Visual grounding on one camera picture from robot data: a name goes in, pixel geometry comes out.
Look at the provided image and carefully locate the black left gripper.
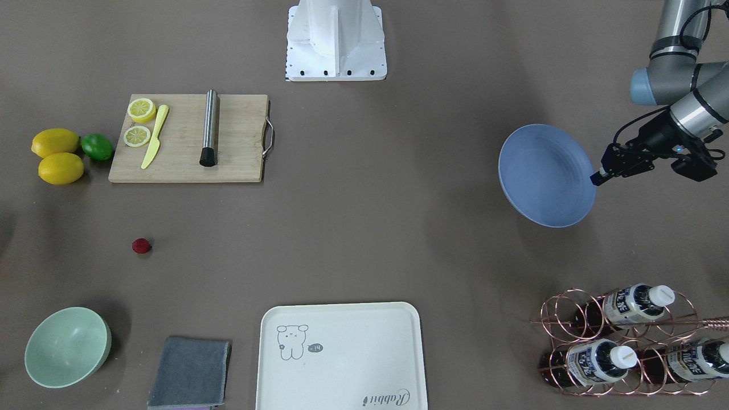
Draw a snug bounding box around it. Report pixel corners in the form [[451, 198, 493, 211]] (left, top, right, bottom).
[[590, 114, 719, 187]]

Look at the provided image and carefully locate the blue plate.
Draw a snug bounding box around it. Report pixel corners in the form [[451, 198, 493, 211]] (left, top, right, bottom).
[[498, 124, 596, 228]]

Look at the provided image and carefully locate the red strawberry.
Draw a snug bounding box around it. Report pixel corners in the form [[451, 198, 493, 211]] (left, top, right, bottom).
[[131, 238, 153, 255]]

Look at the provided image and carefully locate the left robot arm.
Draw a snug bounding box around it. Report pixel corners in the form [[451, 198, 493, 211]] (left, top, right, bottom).
[[591, 1, 728, 186]]

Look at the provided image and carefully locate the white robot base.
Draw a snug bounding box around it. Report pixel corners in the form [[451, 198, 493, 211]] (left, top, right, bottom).
[[285, 1, 388, 81]]

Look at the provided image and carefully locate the top bottle white cap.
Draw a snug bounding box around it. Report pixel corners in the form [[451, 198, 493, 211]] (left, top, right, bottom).
[[572, 283, 676, 337]]

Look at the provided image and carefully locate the lower bottle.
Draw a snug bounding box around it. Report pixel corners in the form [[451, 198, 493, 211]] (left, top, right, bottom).
[[538, 338, 638, 389], [640, 338, 728, 385]]

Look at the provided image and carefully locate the cream rabbit tray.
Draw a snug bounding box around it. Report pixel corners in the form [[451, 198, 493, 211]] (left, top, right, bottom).
[[256, 301, 429, 409]]

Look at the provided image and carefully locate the wooden cutting board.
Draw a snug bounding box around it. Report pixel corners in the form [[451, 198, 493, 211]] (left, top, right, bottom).
[[108, 94, 270, 183]]

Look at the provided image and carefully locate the steel muddler black tip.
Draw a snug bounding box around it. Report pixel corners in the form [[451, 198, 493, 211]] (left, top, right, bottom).
[[199, 89, 219, 167]]

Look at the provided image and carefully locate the yellow plastic knife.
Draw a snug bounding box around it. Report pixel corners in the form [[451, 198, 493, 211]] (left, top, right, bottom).
[[140, 104, 170, 170]]

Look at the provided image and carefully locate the grey folded cloth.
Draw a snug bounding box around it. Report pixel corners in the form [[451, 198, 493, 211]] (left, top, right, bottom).
[[148, 337, 230, 409]]

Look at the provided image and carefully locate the upper lemon half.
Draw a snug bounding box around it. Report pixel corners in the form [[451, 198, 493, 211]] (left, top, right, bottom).
[[126, 97, 157, 124]]

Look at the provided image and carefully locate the lemon half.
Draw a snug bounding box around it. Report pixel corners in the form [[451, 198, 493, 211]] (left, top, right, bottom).
[[126, 97, 157, 124], [122, 125, 151, 147]]

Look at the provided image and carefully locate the lower lemon half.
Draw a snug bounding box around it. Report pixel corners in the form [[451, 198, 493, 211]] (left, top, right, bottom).
[[122, 125, 151, 147]]

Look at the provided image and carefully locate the green lime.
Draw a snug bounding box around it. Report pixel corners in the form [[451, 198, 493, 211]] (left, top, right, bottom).
[[80, 133, 114, 161]]

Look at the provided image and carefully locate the yellow lemon front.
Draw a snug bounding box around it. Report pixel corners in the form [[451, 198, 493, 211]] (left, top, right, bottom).
[[38, 152, 84, 185]]

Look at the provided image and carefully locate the yellow lemon near lime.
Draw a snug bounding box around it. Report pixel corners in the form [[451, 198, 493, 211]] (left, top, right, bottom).
[[31, 128, 80, 158]]

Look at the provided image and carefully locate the mint green bowl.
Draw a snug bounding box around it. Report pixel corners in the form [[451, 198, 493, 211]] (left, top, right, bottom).
[[24, 307, 112, 389]]

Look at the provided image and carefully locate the copper wire bottle rack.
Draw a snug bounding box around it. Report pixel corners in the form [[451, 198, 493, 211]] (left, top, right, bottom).
[[535, 288, 727, 397]]

